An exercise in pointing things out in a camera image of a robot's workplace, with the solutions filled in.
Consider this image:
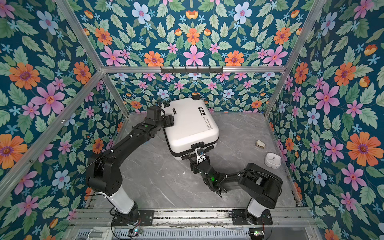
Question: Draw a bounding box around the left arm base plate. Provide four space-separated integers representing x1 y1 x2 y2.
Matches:
111 210 155 227

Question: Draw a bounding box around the small beige stapler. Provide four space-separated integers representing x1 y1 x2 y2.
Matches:
255 140 266 149

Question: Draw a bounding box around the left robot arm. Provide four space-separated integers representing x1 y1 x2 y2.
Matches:
86 106 175 226

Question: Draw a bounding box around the aluminium mounting rail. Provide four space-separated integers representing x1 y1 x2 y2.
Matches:
71 207 316 229

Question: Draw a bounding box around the white hard-shell suitcase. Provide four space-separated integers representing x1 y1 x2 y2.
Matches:
162 95 219 161

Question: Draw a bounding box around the white round alarm clock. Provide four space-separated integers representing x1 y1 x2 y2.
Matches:
264 153 282 169

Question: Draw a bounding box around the black hook rack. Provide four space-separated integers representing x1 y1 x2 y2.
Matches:
160 66 224 74

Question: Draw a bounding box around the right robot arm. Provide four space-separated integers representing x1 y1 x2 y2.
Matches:
187 148 283 226

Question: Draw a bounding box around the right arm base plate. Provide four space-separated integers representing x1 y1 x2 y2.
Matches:
229 209 273 226

